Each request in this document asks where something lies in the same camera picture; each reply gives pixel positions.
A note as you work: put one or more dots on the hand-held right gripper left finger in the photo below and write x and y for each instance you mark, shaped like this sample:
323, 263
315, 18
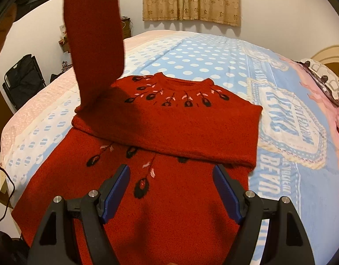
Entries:
118, 190

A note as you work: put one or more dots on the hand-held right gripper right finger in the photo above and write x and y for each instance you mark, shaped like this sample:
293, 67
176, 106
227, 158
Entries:
227, 190

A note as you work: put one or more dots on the red towel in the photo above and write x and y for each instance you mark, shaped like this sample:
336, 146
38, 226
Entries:
172, 121

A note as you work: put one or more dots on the cluttered wooden shelf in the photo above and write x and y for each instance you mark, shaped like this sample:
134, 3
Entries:
65, 40

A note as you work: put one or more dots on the black folding chair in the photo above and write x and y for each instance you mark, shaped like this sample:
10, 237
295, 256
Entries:
24, 80

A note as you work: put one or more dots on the pink quilt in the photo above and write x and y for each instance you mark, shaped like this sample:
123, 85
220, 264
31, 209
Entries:
334, 124

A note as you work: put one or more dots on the blue polka dot blanket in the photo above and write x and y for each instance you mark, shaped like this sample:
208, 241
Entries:
199, 58

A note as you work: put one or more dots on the printed pillow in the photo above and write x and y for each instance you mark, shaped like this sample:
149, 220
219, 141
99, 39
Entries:
323, 80

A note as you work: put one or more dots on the beige patterned curtain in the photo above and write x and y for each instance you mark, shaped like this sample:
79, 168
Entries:
191, 0

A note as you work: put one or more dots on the cream wooden headboard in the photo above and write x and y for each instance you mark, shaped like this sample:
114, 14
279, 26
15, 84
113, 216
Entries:
334, 58

